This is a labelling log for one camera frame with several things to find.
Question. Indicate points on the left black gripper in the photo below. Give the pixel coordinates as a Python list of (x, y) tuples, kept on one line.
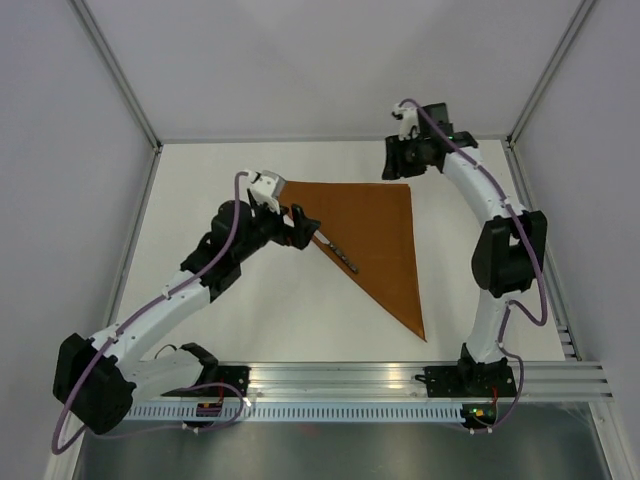
[(296, 235)]

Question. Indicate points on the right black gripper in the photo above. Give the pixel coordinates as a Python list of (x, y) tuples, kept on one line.
[(395, 167)]

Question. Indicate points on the silver table knife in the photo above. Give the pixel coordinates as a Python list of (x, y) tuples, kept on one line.
[(338, 253)]

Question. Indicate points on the brown cloth napkin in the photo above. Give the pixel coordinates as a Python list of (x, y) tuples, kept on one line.
[(373, 224)]

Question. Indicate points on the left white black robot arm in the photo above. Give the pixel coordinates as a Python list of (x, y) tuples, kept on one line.
[(100, 378)]

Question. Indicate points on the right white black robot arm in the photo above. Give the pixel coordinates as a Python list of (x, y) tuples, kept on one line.
[(508, 258)]

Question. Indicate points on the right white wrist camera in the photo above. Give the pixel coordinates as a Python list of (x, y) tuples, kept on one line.
[(409, 122)]

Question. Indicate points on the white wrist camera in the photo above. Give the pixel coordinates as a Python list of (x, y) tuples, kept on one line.
[(265, 188), (409, 122)]

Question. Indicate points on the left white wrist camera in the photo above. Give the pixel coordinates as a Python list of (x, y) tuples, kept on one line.
[(265, 188)]

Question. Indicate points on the rear aluminium frame bar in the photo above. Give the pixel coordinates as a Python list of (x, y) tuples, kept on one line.
[(307, 138)]

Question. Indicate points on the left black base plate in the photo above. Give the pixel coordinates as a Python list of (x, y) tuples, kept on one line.
[(236, 376)]

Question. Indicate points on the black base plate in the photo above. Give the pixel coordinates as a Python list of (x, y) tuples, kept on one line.
[(236, 376), (448, 382)]

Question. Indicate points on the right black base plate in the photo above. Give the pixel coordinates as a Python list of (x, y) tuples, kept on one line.
[(448, 382)]

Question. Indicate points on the white slotted cable duct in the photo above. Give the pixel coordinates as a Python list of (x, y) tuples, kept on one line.
[(349, 412)]

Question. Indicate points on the right aluminium frame post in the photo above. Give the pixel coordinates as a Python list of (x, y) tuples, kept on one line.
[(571, 33)]

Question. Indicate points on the aluminium frame post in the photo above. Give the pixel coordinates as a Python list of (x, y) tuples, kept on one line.
[(571, 33), (100, 43)]

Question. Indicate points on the left aluminium frame post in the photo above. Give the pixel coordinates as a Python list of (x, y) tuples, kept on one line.
[(100, 43)]

